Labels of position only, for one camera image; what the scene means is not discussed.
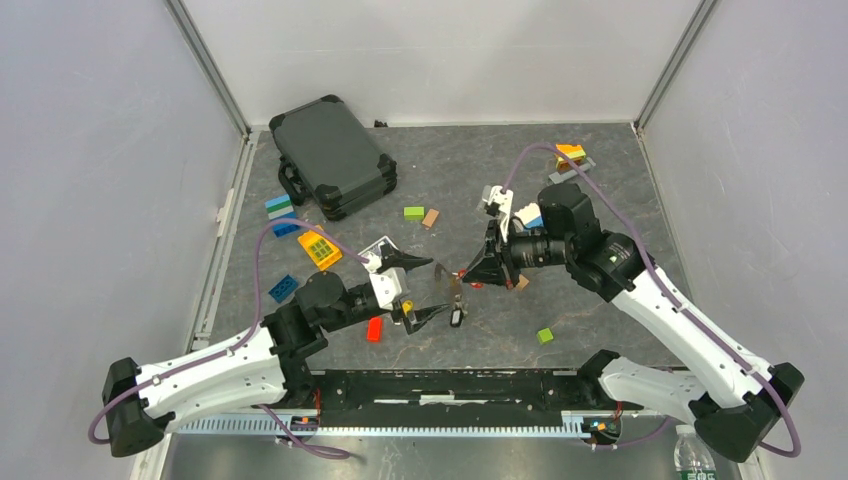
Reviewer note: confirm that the grey lego piece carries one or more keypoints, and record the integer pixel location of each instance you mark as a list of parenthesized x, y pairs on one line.
[(559, 177)]

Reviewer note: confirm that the white blue lego block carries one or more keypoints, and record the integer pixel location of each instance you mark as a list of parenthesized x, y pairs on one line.
[(530, 216)]

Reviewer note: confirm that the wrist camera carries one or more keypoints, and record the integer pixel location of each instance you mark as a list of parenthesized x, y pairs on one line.
[(389, 286), (496, 201)]

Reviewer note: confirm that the orange wooden block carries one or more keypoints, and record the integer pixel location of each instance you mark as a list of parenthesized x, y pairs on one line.
[(522, 283)]

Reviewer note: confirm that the green lego brick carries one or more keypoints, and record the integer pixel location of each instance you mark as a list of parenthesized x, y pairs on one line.
[(414, 213)]

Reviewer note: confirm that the black hard case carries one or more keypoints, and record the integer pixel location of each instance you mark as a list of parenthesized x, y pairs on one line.
[(327, 155)]

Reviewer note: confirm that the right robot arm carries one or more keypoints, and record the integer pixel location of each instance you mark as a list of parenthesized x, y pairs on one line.
[(730, 396)]

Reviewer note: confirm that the metal keyring plate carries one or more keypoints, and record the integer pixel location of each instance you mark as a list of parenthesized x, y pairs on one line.
[(448, 281)]

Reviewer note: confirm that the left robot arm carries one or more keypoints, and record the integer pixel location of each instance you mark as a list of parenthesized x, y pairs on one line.
[(265, 364)]

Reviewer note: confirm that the white cable duct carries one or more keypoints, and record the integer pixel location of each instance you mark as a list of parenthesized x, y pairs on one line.
[(260, 424)]

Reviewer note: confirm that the tan wooden block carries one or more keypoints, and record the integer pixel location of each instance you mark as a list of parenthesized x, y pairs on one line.
[(430, 218)]

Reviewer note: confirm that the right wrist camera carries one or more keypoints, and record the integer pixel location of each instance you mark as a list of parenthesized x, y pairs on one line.
[(496, 201)]

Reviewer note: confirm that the plastic water bottle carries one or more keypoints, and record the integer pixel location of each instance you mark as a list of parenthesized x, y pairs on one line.
[(692, 457)]

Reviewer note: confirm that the black key fob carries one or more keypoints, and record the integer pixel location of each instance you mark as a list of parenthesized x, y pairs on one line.
[(457, 317)]

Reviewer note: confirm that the small green cube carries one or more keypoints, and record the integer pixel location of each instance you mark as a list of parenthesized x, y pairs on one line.
[(544, 336)]

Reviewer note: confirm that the playing card box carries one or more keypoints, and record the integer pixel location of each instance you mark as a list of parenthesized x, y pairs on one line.
[(375, 248)]

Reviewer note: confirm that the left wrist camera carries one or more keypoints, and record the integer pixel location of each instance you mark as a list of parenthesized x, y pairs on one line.
[(389, 286)]

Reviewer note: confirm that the yellow lego plate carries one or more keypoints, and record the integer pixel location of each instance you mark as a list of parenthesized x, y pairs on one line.
[(321, 252)]

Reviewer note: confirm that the blue lego brick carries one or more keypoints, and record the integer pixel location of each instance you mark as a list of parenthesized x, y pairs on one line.
[(283, 289)]

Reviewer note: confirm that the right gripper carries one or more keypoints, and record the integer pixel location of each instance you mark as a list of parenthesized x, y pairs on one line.
[(486, 267)]

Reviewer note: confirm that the blue green white lego stack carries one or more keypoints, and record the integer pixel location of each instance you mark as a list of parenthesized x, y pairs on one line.
[(281, 207)]

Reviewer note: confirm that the red lego brick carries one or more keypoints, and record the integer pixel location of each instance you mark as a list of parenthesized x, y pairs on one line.
[(374, 329)]

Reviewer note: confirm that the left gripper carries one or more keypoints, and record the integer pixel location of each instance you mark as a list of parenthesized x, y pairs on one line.
[(418, 317)]

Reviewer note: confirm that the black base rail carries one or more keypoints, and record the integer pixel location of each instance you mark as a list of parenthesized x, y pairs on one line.
[(448, 398)]

